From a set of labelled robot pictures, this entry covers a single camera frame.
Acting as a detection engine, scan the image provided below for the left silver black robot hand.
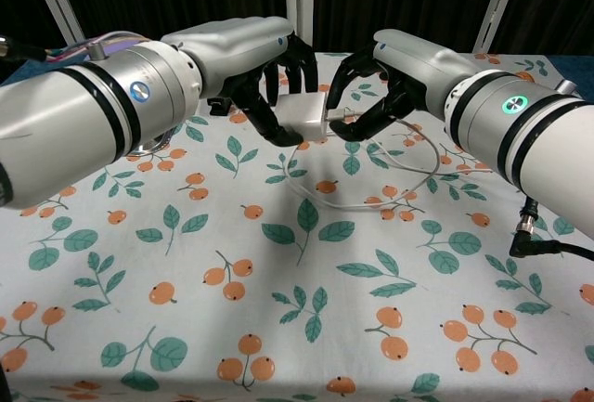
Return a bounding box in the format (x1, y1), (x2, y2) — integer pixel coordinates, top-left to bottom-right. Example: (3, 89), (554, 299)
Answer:
(160, 15), (321, 148)

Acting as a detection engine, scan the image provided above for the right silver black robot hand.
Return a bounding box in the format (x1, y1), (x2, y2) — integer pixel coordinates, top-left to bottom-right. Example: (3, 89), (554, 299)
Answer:
(324, 28), (482, 143)

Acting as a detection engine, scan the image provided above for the white power adapter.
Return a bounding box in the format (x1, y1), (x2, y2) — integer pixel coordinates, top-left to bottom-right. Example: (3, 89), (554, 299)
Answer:
(277, 91), (329, 142)

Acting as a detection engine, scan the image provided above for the white charger with cable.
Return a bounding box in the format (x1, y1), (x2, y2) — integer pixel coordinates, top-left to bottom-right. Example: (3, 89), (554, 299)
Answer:
(283, 107), (493, 212)

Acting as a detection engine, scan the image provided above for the silver metal tray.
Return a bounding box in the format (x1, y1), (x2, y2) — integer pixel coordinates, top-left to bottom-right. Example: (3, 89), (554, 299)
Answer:
(124, 121), (185, 162)

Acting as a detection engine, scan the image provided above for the floral leaf fruit tablecloth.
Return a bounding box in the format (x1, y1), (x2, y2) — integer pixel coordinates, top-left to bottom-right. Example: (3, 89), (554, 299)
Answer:
(0, 48), (594, 402)

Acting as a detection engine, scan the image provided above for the black angled connector cable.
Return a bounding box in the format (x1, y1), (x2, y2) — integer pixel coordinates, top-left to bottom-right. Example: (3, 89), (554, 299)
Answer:
(509, 195), (594, 260)

